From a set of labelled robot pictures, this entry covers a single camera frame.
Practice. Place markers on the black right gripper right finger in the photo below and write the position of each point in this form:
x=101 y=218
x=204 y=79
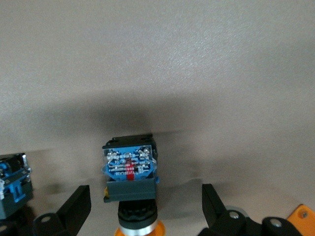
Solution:
x=221 y=221

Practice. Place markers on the blue black pushbutton switch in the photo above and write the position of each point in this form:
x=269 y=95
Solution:
x=130 y=189

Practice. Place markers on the red push button switch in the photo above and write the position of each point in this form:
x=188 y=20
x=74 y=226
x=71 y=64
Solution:
x=13 y=191

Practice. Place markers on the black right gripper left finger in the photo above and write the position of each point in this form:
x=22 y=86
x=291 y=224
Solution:
x=71 y=209

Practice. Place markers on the orange and black button box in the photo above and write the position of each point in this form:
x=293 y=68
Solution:
x=304 y=218

